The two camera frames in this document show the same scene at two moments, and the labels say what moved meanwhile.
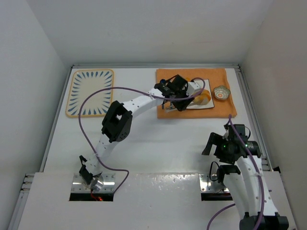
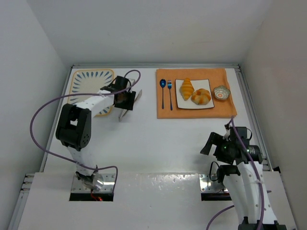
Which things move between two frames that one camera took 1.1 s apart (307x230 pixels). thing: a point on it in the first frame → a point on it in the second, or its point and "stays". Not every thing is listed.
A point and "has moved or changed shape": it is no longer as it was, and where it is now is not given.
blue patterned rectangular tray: x=84 y=82 stays
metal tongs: x=171 y=108 has moved or changed shape
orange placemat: x=224 y=104 stays
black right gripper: x=218 y=148 stays
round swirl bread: x=203 y=98 stays
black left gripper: x=180 y=103 → x=128 y=100
